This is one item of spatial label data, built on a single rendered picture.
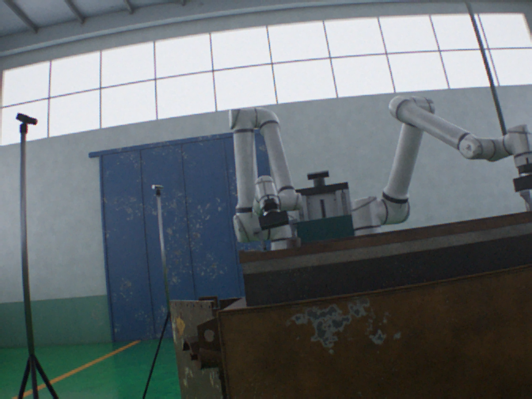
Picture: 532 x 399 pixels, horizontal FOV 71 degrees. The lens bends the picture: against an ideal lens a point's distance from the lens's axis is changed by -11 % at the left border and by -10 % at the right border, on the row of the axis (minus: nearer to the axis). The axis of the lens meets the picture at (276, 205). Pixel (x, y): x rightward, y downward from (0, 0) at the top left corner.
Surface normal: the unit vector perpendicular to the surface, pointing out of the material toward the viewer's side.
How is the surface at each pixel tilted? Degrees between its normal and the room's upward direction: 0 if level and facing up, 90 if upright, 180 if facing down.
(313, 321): 90
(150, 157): 90
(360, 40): 90
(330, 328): 90
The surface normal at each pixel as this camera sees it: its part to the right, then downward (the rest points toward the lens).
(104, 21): 0.00, -0.16
